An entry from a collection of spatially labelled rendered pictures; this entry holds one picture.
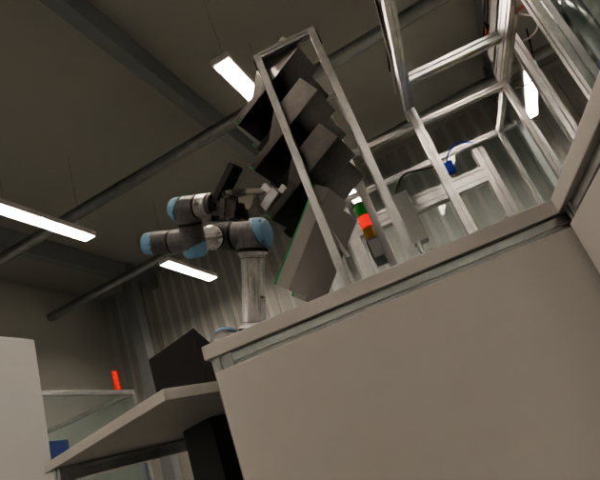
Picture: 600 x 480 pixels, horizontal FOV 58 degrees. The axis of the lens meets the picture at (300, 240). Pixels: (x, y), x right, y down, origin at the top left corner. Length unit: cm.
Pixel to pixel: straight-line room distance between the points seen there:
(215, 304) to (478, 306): 1063
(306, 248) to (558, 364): 66
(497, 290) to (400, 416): 28
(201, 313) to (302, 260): 1037
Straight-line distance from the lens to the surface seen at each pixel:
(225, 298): 1144
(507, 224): 108
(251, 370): 110
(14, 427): 463
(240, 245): 202
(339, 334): 105
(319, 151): 145
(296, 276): 140
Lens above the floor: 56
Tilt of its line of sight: 22 degrees up
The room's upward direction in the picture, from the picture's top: 20 degrees counter-clockwise
